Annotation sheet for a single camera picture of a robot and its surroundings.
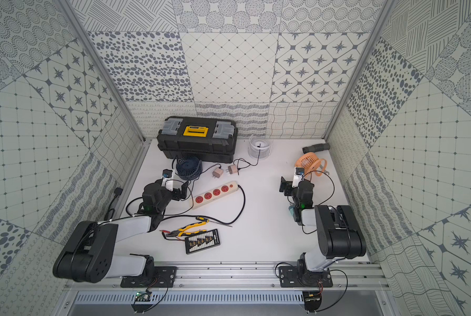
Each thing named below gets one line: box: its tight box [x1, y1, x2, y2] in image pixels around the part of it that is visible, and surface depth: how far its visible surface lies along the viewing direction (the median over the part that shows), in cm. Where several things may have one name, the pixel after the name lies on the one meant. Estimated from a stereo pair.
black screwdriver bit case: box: [184, 228, 221, 255], surface depth 83 cm
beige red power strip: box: [190, 181, 239, 210], surface depth 97 cm
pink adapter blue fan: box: [211, 167, 225, 179], surface depth 106 cm
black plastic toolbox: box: [156, 115, 239, 164], surface depth 103 cm
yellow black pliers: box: [165, 221, 208, 237], surface depth 86 cm
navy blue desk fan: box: [175, 156, 203, 182], surface depth 102 cm
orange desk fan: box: [294, 152, 328, 177], surface depth 98 cm
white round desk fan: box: [247, 134, 273, 160], surface depth 110 cm
